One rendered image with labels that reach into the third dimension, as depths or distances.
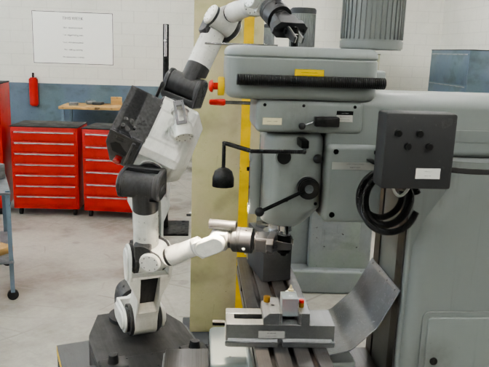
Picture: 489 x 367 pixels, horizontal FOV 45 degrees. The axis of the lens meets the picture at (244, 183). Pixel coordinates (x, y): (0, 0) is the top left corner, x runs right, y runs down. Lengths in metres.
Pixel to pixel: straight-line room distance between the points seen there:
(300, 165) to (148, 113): 0.59
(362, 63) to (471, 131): 0.42
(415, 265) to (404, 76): 9.71
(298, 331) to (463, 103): 0.89
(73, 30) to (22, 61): 1.07
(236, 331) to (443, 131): 0.87
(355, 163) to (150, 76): 9.22
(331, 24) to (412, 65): 1.74
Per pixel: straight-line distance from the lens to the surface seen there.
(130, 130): 2.07
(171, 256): 2.12
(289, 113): 1.82
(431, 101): 1.95
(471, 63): 9.07
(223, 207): 3.76
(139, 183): 2.00
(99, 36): 11.05
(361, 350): 2.39
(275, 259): 2.39
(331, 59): 1.83
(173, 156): 2.06
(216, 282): 3.92
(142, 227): 2.08
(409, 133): 1.66
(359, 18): 1.90
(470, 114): 2.00
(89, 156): 6.65
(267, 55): 1.79
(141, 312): 2.66
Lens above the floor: 1.87
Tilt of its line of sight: 13 degrees down
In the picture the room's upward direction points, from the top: 2 degrees clockwise
